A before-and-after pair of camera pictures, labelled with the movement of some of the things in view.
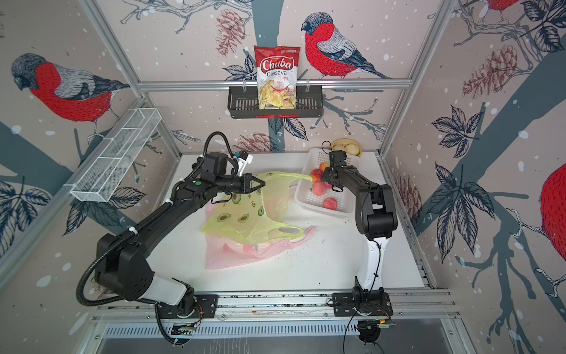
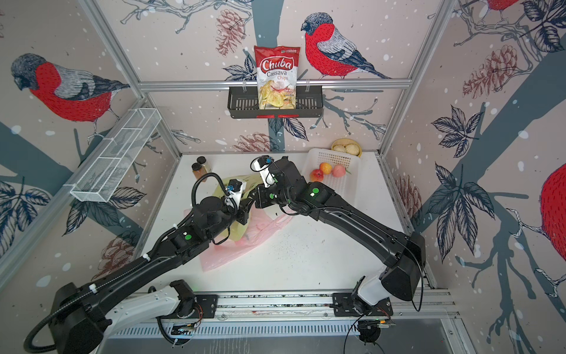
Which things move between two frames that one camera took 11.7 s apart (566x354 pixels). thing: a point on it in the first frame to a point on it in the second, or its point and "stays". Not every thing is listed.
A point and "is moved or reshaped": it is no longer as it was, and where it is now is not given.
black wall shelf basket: (244, 104) stays
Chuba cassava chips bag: (276, 71) stays
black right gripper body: (326, 175) to (267, 198)
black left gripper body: (228, 184) to (242, 213)
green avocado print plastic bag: (257, 217) is moved or reshaped
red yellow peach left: (317, 175) stays
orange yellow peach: (323, 165) stays
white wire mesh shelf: (107, 169) stays
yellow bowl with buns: (349, 146) stays
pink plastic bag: (222, 251) to (261, 224)
